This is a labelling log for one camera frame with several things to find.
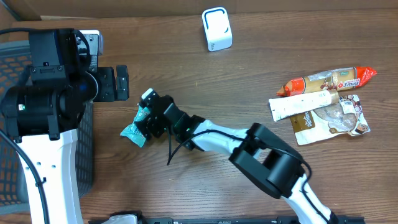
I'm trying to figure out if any grey plastic basket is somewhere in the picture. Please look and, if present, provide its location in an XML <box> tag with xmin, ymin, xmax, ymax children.
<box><xmin>1</xmin><ymin>40</ymin><xmax>94</xmax><ymax>215</ymax></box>

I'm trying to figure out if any white barcode scanner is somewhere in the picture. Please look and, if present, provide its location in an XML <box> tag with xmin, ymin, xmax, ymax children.
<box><xmin>201</xmin><ymin>7</ymin><xmax>233</xmax><ymax>52</ymax></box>

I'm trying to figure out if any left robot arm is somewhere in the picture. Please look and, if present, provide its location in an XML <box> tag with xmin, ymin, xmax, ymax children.
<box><xmin>1</xmin><ymin>28</ymin><xmax>129</xmax><ymax>223</ymax></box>

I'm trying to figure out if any white gold tube package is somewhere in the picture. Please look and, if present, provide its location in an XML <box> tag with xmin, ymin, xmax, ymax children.
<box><xmin>269</xmin><ymin>90</ymin><xmax>339</xmax><ymax>121</ymax></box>

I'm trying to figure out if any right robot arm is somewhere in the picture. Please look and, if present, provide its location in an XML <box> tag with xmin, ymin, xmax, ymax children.
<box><xmin>134</xmin><ymin>90</ymin><xmax>338</xmax><ymax>223</ymax></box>

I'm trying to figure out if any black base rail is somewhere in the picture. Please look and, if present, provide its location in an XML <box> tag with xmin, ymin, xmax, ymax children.
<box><xmin>88</xmin><ymin>211</ymin><xmax>366</xmax><ymax>224</ymax></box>

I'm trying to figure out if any teal snack packet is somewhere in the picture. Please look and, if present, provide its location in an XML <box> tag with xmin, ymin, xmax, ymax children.
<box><xmin>120</xmin><ymin>106</ymin><xmax>150</xmax><ymax>147</ymax></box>

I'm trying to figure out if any brown white cookie pouch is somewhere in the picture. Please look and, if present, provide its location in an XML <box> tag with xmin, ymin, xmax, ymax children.
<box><xmin>290</xmin><ymin>95</ymin><xmax>371</xmax><ymax>145</ymax></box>

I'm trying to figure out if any orange cracker sleeve package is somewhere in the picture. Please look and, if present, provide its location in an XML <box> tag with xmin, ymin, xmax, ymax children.
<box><xmin>276</xmin><ymin>67</ymin><xmax>377</xmax><ymax>96</ymax></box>

